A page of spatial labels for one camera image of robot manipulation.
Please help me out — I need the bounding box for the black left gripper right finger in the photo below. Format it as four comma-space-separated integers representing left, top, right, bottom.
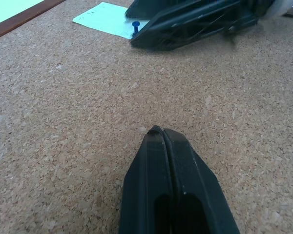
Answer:
163, 128, 241, 234

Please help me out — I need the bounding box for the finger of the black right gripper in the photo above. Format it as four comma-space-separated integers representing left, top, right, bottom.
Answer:
130, 5, 258, 51
124, 0, 242, 20

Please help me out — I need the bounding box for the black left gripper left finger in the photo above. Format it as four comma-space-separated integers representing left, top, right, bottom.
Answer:
118, 125, 173, 234

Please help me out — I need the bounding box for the light green paper note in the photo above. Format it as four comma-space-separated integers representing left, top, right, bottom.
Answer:
72, 1, 151, 39

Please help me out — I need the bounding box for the blue pushpin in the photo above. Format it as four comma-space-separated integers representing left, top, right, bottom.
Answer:
131, 21, 141, 38

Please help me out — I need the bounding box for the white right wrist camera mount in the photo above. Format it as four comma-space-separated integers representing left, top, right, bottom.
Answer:
265, 0, 293, 18

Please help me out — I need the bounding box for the cork board with wooden frame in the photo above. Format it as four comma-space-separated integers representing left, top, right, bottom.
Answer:
0, 0, 293, 234

